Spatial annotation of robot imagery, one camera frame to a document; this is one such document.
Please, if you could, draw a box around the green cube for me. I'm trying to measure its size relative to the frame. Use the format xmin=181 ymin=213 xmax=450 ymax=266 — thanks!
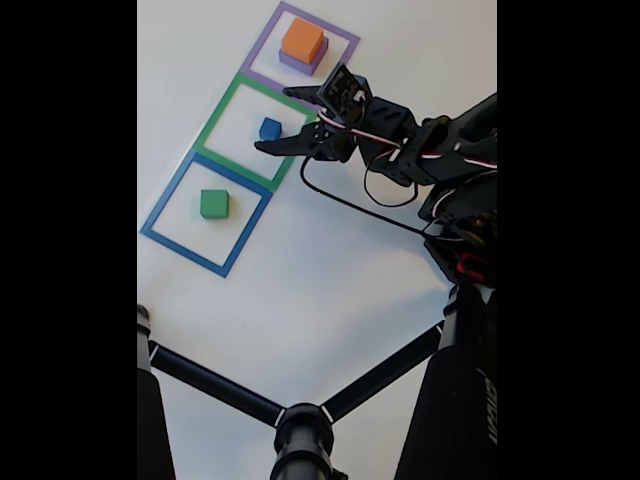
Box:
xmin=199 ymin=188 xmax=230 ymax=220

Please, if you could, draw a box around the black camera cable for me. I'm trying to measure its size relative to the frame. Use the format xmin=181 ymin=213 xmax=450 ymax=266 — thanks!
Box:
xmin=299 ymin=154 xmax=437 ymax=237

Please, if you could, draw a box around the purple square frame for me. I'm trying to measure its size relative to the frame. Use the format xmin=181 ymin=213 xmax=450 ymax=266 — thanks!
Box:
xmin=239 ymin=0 xmax=361 ymax=111

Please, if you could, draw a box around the black tripod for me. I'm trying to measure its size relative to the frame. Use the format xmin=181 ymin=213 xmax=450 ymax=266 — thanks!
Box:
xmin=137 ymin=282 xmax=498 ymax=480

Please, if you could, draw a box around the orange cube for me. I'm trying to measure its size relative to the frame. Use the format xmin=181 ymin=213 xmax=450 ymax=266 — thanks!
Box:
xmin=280 ymin=17 xmax=325 ymax=64

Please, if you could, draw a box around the red white servo cable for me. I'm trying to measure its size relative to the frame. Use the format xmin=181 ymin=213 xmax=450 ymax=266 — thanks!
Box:
xmin=317 ymin=112 xmax=498 ymax=170

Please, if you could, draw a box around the gripper camera board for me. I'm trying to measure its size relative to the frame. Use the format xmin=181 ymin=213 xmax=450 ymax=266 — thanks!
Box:
xmin=318 ymin=63 xmax=372 ymax=124

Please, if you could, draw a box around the red black table clamp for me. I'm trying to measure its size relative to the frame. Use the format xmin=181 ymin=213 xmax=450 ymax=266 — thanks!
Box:
xmin=457 ymin=252 xmax=496 ymax=282

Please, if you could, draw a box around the blue square frame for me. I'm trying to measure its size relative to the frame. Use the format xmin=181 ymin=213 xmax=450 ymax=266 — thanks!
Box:
xmin=139 ymin=151 xmax=275 ymax=279

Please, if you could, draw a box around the green square frame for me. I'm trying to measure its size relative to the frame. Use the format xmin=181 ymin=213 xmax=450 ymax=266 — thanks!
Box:
xmin=192 ymin=71 xmax=321 ymax=194

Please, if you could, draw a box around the flat purple block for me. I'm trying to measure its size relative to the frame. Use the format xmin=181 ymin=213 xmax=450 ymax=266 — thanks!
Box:
xmin=278 ymin=34 xmax=329 ymax=77

